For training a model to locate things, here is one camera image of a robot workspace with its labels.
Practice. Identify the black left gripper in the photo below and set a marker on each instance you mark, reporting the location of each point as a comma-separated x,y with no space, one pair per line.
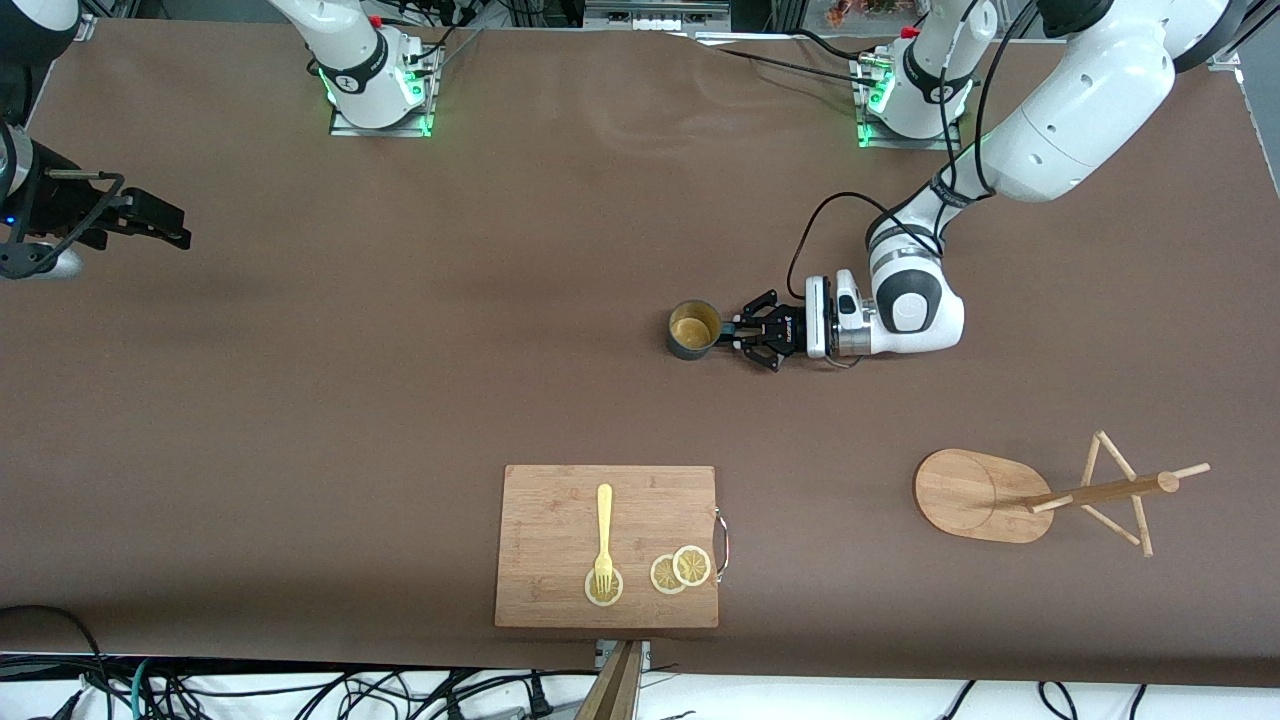
783,332

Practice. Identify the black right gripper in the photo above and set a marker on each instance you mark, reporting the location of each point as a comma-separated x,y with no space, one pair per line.
52,203

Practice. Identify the teal mug yellow inside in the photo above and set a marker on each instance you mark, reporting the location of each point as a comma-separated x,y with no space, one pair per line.
692,332

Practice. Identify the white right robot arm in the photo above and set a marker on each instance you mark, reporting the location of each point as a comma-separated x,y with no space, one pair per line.
350,50

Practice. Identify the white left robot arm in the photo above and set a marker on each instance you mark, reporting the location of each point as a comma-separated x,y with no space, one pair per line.
1060,130

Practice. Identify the wooden cup rack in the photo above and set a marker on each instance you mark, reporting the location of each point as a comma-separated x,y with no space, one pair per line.
965,495

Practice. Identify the yellow plastic fork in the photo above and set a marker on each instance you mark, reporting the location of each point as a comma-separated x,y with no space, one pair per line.
604,510

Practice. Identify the lemon slice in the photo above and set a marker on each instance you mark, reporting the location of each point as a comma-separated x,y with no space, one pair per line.
692,565
614,592
660,576

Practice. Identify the white power strip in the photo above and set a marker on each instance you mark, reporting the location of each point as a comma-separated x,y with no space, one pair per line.
655,15

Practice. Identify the orange objects pile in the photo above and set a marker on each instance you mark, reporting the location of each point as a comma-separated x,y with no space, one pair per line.
860,10

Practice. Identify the wooden stand leg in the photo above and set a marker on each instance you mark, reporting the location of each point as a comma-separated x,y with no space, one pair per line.
615,690

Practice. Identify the black plug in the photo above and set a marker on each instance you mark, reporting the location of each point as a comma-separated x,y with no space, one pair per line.
540,697

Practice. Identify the aluminium frame corner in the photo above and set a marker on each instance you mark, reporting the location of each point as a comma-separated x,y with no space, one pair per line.
88,25
1225,60

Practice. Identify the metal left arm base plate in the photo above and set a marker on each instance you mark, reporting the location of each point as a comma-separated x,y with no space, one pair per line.
880,138

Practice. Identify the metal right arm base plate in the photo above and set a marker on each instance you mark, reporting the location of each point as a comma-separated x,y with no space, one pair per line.
410,126

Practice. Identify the metal bracket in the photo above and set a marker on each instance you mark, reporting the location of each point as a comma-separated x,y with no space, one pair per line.
603,652

